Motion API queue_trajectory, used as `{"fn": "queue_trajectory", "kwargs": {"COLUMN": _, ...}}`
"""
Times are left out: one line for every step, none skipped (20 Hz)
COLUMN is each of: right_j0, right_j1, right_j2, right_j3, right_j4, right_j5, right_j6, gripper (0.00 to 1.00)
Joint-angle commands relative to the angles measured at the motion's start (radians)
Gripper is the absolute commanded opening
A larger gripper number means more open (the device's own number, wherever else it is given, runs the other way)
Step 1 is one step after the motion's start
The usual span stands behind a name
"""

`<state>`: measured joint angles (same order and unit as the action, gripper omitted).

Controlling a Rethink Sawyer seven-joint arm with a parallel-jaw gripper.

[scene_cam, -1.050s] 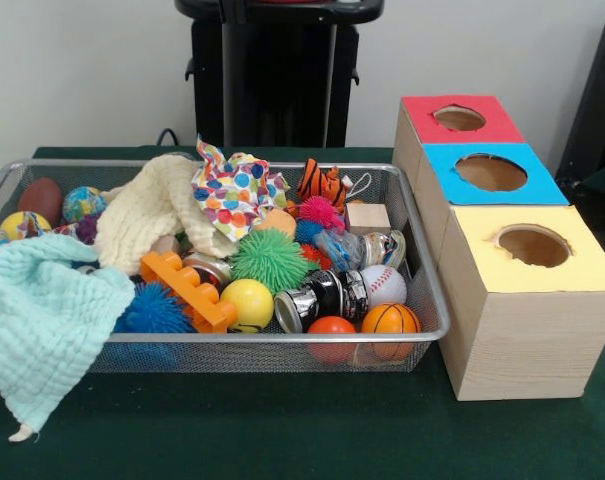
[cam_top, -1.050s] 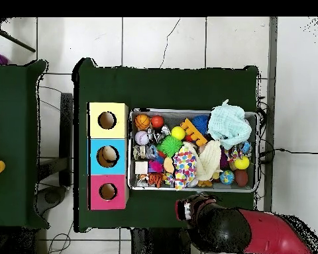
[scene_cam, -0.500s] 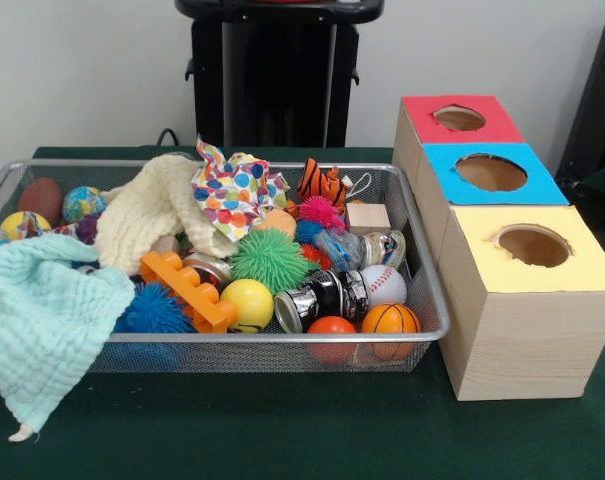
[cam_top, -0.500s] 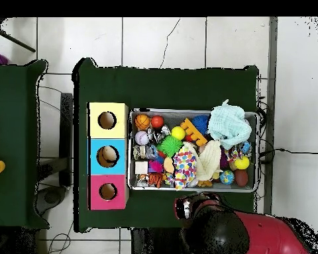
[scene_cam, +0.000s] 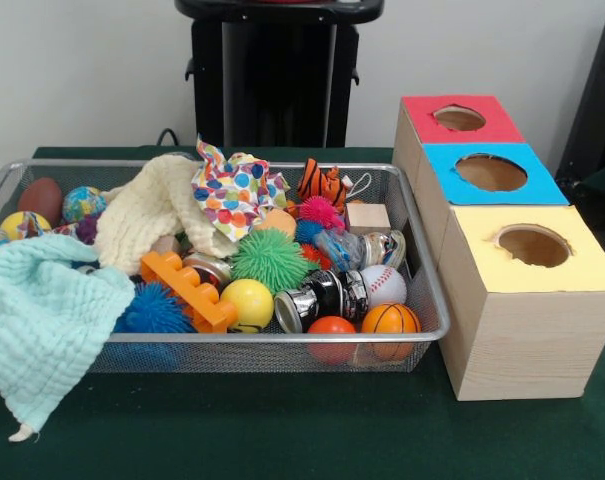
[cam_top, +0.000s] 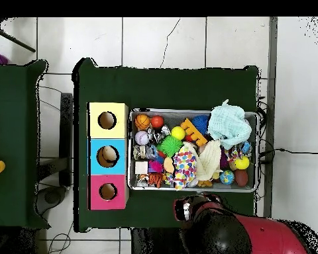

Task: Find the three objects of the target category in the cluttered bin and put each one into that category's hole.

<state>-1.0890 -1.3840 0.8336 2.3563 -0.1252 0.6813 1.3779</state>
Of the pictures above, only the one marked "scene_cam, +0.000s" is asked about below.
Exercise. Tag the polka dot paper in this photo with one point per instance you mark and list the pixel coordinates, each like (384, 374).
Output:
(232, 200)

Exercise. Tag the clear mesh bin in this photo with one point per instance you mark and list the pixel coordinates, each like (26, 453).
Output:
(262, 355)

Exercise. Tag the green spiky ball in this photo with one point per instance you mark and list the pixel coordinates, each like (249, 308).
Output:
(272, 257)

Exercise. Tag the yellow smiley ball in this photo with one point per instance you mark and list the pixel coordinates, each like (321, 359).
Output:
(249, 300)

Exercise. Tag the red orange ball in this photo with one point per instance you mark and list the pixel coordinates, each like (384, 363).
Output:
(332, 325)

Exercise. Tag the white baseball toy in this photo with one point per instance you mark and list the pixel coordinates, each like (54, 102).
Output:
(384, 282)

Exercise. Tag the orange basketball toy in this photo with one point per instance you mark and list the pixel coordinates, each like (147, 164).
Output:
(389, 317)

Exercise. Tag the orange toy brick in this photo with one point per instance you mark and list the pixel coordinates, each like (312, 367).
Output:
(192, 290)

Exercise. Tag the cream waffle cloth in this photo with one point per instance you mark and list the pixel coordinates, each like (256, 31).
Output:
(142, 215)

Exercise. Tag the blue spiky ball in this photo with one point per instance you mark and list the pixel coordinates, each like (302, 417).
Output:
(154, 312)

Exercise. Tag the dark green table cloth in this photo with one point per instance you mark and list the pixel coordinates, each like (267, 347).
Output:
(282, 430)

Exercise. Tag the mint green cloth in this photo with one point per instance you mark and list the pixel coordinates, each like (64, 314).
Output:
(42, 320)

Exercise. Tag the side table green cloth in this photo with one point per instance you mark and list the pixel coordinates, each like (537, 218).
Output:
(604, 180)

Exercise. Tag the black floor stand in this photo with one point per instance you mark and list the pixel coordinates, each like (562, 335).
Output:
(597, 100)

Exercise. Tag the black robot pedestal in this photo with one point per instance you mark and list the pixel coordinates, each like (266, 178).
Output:
(282, 75)

